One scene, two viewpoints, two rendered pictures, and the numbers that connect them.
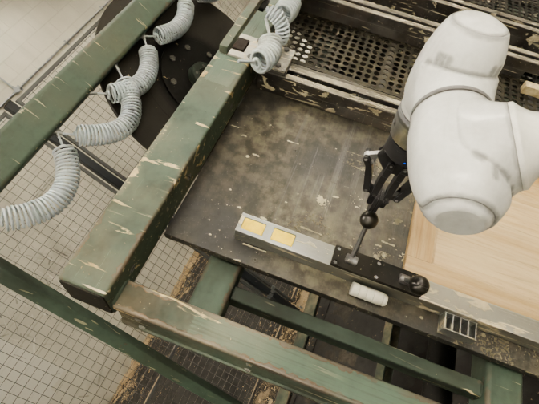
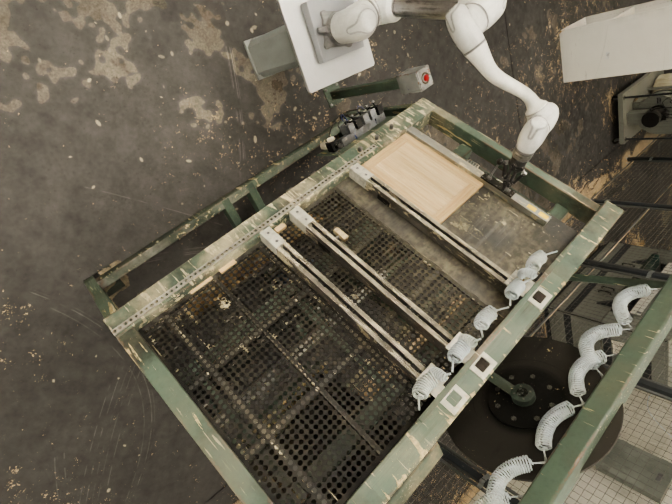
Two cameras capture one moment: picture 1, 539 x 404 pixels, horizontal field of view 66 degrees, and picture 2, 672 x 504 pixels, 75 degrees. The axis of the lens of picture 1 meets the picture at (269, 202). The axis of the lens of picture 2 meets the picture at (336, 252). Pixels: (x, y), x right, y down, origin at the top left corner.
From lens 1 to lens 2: 2.46 m
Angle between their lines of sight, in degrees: 64
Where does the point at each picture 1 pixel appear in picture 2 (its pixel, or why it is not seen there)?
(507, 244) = (430, 178)
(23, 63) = not seen: outside the picture
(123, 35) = (602, 393)
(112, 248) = (606, 213)
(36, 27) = not seen: outside the picture
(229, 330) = (560, 186)
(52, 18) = not seen: outside the picture
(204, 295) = (560, 212)
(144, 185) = (595, 232)
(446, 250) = (459, 185)
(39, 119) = (646, 329)
